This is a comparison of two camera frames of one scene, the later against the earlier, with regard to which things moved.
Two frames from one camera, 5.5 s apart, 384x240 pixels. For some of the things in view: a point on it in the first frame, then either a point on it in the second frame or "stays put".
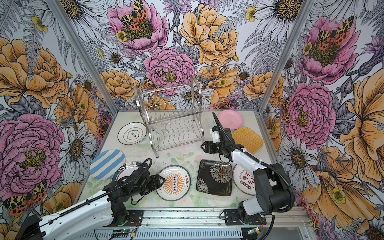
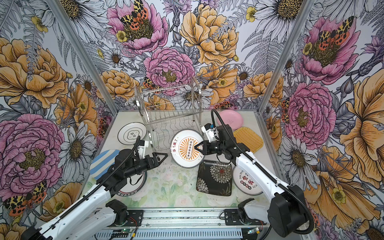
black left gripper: [154, 183] → [156, 162]
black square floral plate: [214, 177] stays put
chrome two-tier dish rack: [174, 114] stays put
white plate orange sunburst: [177, 184] → [182, 150]
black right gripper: [209, 146] stays put
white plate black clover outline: [132, 133] stays put
